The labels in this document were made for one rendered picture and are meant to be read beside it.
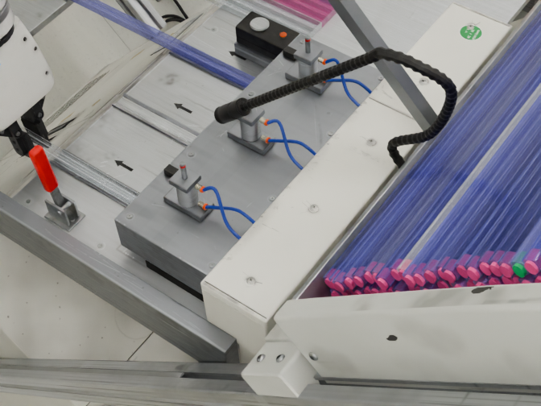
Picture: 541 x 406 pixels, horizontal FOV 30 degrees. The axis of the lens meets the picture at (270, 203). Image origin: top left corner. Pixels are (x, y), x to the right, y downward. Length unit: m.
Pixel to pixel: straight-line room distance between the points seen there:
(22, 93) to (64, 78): 1.16
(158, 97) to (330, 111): 0.23
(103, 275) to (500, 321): 0.54
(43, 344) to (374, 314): 0.91
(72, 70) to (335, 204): 1.38
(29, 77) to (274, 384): 0.48
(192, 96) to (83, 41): 1.13
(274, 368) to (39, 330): 0.75
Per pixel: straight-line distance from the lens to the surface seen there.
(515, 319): 0.65
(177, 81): 1.28
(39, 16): 1.40
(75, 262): 1.12
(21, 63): 1.16
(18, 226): 1.17
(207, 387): 1.02
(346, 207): 1.03
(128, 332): 1.63
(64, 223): 1.15
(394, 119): 1.11
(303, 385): 0.88
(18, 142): 1.22
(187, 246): 1.03
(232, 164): 1.10
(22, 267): 1.57
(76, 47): 2.36
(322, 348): 0.83
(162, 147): 1.20
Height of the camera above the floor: 2.11
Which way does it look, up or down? 56 degrees down
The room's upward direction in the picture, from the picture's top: 77 degrees clockwise
